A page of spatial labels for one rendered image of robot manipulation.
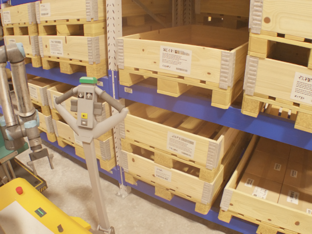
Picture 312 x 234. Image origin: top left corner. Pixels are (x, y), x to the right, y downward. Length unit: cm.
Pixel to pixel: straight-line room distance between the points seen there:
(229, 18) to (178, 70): 128
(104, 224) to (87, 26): 142
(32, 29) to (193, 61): 174
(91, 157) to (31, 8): 175
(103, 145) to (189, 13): 170
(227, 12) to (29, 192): 234
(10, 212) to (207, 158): 121
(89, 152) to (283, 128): 108
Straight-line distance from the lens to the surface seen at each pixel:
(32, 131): 167
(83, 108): 121
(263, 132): 150
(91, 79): 118
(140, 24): 234
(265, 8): 129
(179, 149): 170
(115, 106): 113
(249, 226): 202
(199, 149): 162
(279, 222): 183
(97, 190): 145
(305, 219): 178
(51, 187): 278
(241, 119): 150
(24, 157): 339
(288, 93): 134
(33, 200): 134
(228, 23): 264
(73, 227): 117
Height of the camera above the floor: 177
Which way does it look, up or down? 27 degrees down
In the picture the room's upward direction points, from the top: straight up
